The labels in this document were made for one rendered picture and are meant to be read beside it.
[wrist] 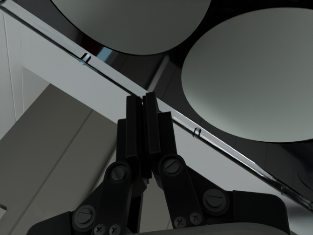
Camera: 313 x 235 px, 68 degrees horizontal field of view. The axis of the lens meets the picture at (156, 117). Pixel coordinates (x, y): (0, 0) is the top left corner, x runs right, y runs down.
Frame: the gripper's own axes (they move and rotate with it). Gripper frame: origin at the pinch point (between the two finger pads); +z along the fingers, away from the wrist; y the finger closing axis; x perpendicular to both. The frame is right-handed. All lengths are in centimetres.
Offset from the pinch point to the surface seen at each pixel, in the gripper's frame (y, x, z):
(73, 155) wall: -60, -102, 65
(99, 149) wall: -47, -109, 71
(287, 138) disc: 9.1, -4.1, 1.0
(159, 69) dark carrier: 1.2, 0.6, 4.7
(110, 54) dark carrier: -2.0, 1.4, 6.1
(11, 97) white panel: -25.8, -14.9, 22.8
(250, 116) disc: 6.6, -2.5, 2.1
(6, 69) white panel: -20.6, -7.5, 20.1
